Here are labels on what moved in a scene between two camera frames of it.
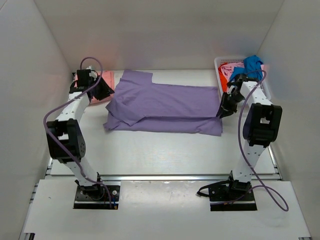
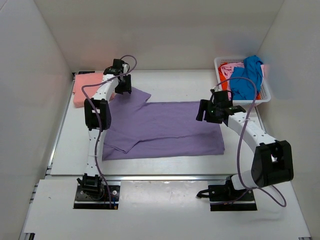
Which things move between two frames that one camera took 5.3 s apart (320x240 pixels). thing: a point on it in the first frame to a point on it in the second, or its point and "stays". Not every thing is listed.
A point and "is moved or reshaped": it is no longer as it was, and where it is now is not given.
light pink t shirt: [227, 69] stays
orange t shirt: [223, 80] stays
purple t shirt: [140, 105] is moved or reshaped
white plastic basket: [219, 61] stays
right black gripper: [225, 110] to [205, 106]
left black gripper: [106, 91] to [127, 87]
